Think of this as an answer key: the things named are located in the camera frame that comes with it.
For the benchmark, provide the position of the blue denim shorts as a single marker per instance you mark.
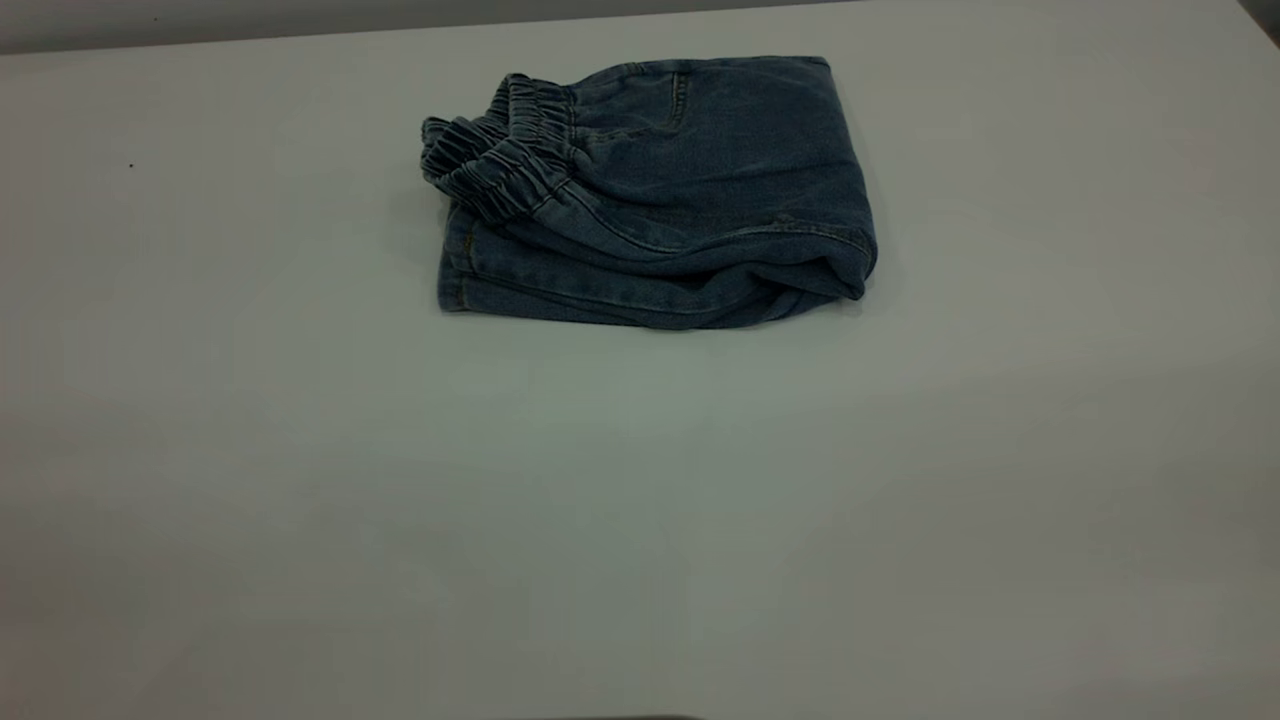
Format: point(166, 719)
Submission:
point(700, 170)

